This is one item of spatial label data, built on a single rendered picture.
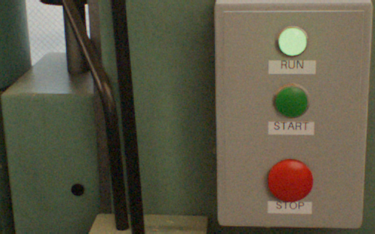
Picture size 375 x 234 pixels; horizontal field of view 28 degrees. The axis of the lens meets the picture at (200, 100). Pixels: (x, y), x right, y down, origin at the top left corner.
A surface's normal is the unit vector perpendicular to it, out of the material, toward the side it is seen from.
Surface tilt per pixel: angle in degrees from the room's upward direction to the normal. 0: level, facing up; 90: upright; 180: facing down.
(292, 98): 87
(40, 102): 90
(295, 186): 90
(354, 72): 90
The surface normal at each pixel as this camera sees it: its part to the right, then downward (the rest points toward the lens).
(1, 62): 0.86, 0.14
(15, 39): 0.96, 0.07
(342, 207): -0.08, 0.32
